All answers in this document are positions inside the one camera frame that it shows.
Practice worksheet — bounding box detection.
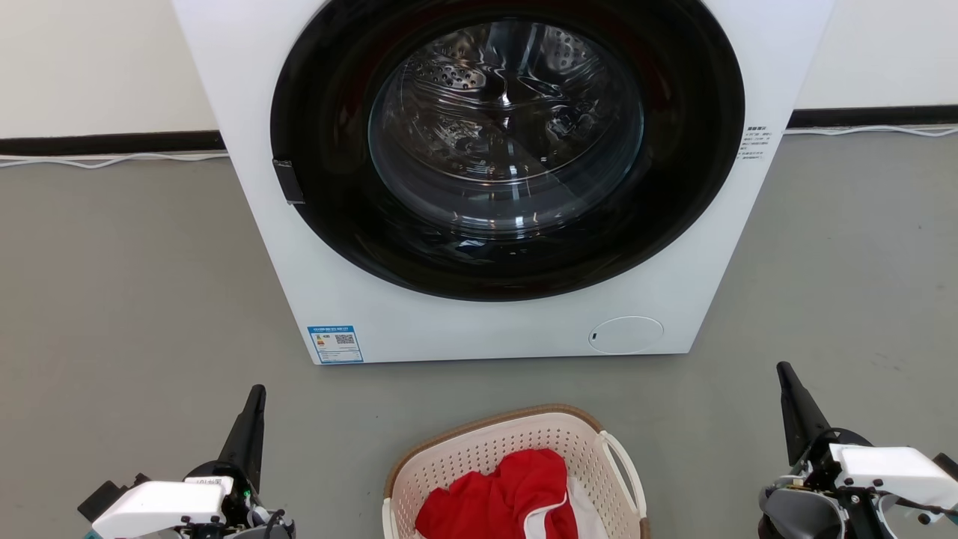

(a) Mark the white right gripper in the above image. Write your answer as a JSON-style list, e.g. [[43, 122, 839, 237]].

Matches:
[[776, 362, 958, 511]]

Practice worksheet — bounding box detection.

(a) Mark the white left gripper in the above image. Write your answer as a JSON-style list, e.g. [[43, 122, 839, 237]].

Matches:
[[90, 385, 267, 539]]

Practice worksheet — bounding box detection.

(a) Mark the cream perforated laundry basket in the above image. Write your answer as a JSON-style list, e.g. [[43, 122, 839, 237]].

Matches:
[[382, 404, 650, 539]]

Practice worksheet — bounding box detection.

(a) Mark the blue energy label sticker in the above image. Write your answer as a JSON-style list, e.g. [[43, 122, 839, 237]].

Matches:
[[308, 325, 364, 365]]

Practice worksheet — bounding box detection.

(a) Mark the round white filter cover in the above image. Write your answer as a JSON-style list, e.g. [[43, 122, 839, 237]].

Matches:
[[588, 316, 665, 356]]

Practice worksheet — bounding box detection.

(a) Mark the white front-load washing machine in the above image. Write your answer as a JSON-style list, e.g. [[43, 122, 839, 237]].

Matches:
[[171, 0, 835, 365]]

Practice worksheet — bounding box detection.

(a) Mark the white garment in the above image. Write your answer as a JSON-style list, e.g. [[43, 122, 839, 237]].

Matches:
[[524, 479, 611, 539]]

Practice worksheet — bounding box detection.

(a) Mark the red garment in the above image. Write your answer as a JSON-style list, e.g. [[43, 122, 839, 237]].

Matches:
[[415, 448, 579, 539]]

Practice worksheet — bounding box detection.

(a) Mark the black round washer door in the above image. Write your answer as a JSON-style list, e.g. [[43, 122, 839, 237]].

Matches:
[[270, 0, 746, 302]]

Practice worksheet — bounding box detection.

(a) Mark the white text label sticker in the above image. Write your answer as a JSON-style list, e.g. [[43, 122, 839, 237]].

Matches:
[[737, 126, 773, 162]]

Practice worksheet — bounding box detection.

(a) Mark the black washer door handle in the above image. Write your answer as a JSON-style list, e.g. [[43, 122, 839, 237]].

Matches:
[[272, 159, 305, 205]]

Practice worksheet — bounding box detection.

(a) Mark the white floor cable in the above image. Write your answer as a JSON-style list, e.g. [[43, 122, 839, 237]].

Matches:
[[0, 152, 229, 169], [784, 124, 958, 138]]

